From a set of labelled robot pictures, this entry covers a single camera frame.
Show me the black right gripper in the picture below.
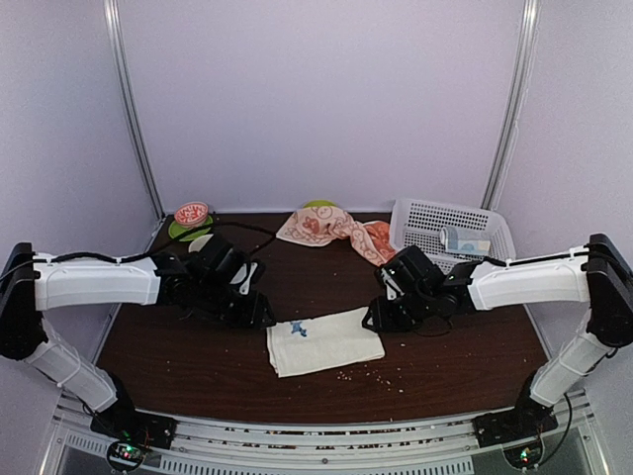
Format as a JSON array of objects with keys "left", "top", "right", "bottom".
[{"left": 361, "top": 289, "right": 434, "bottom": 334}]

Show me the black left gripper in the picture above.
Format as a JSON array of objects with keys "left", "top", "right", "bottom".
[{"left": 196, "top": 276, "right": 277, "bottom": 331}]

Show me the white towel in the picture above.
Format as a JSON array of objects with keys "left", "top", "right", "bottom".
[{"left": 266, "top": 307, "right": 385, "bottom": 378}]

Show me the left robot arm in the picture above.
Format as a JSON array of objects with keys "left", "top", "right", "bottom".
[{"left": 1, "top": 234, "right": 276, "bottom": 448}]

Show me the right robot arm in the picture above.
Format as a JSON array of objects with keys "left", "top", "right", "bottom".
[{"left": 361, "top": 234, "right": 632, "bottom": 447}]

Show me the white ceramic mug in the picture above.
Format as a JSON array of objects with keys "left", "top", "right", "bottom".
[{"left": 188, "top": 234, "right": 214, "bottom": 252}]

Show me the rolled grey blue towel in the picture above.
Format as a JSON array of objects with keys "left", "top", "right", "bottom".
[{"left": 439, "top": 226, "right": 492, "bottom": 256}]

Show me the white plastic basket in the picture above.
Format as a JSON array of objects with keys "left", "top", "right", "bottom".
[{"left": 390, "top": 199, "right": 516, "bottom": 272}]

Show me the orange patterned towel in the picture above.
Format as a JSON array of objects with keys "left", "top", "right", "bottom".
[{"left": 276, "top": 206, "right": 397, "bottom": 267}]

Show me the green saucer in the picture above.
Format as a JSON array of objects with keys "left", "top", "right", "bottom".
[{"left": 168, "top": 215, "right": 213, "bottom": 242}]

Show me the red patterned bowl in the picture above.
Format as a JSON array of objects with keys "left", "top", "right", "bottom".
[{"left": 174, "top": 202, "right": 209, "bottom": 229}]

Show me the green bowl behind towel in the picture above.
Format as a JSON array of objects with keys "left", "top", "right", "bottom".
[{"left": 303, "top": 200, "right": 337, "bottom": 209}]

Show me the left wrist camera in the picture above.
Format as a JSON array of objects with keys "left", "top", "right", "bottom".
[{"left": 229, "top": 260, "right": 263, "bottom": 296}]

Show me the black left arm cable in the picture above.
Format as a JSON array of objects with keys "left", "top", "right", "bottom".
[{"left": 29, "top": 222, "right": 278, "bottom": 266}]

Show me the right aluminium frame post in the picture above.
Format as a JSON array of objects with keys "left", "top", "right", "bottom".
[{"left": 481, "top": 0, "right": 541, "bottom": 211}]

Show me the aluminium frame post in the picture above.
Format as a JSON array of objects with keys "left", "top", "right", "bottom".
[
  {"left": 103, "top": 0, "right": 166, "bottom": 220},
  {"left": 481, "top": 0, "right": 541, "bottom": 211}
]

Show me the left aluminium frame post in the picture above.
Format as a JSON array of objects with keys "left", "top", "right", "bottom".
[{"left": 103, "top": 0, "right": 166, "bottom": 220}]

